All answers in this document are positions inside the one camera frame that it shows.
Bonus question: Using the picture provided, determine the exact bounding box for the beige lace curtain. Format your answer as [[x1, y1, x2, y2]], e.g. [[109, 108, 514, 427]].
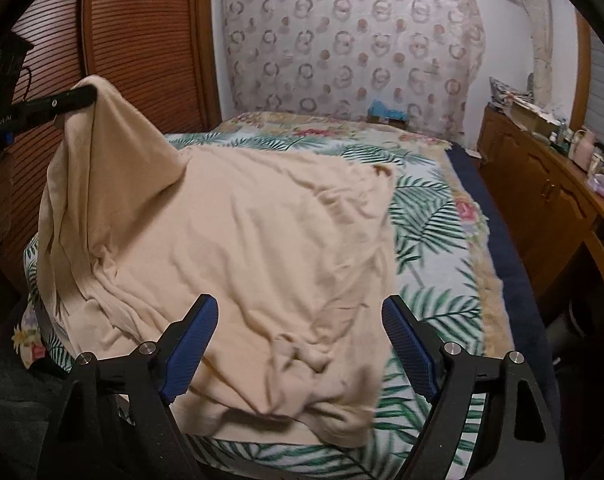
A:
[[524, 0, 558, 106]]

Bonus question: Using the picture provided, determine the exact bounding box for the navy bedsheet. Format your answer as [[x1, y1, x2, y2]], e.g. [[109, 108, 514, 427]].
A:
[[447, 145, 558, 480]]

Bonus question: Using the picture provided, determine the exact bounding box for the wooden louvred wardrobe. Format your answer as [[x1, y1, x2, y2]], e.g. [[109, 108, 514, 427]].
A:
[[0, 0, 223, 301]]

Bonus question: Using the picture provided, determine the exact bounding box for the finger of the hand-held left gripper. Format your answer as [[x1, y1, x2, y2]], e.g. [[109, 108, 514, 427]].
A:
[[12, 84, 98, 133]]

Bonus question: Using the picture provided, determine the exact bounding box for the leaf and floral print blanket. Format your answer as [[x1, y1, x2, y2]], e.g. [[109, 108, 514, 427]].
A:
[[12, 110, 515, 480]]

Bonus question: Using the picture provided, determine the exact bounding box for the peach printed t-shirt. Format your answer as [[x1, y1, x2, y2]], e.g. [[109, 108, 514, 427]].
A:
[[36, 75, 397, 448]]

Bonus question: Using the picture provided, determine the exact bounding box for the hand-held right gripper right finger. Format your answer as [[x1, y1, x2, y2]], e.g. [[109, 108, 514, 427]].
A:
[[382, 294, 568, 480]]

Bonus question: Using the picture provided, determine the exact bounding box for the wooden dresser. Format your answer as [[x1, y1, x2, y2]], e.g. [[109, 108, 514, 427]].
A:
[[477, 102, 604, 311]]

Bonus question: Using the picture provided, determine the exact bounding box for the ring-patterned lace cloth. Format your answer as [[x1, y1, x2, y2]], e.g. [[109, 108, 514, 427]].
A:
[[212, 0, 485, 146]]

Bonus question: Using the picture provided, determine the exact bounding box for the blue patterned box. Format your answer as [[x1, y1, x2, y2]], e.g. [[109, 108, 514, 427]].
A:
[[368, 100, 410, 126]]

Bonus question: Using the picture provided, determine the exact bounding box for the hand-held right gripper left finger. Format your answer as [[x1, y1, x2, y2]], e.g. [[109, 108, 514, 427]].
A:
[[52, 294, 219, 480]]

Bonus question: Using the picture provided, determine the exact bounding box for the dark cloth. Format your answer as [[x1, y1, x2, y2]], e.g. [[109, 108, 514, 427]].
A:
[[0, 345, 77, 480]]

